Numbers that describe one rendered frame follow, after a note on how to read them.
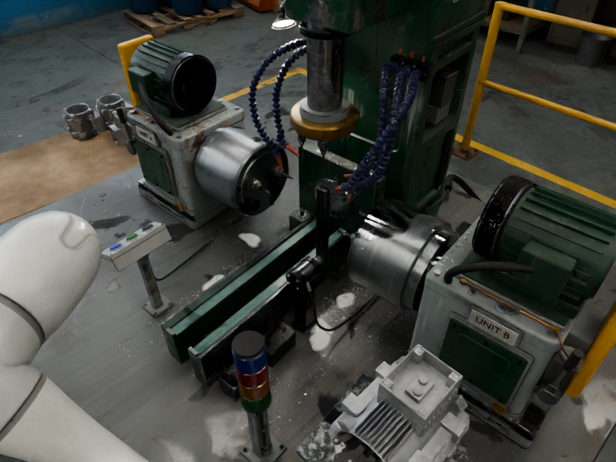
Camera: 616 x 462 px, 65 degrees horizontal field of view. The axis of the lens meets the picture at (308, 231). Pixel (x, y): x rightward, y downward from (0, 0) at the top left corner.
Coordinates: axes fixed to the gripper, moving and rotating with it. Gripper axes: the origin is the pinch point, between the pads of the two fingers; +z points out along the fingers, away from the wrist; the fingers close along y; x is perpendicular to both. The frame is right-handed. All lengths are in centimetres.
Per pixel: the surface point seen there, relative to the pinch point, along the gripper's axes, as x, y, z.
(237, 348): -17.2, 24.3, -16.5
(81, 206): 26, 142, -9
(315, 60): -36, 57, 40
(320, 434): 13.9, 13.2, -11.0
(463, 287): -5.1, 6.0, 28.0
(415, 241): -3.8, 22.1, 33.3
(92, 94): 121, 405, 88
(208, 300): 15, 61, -6
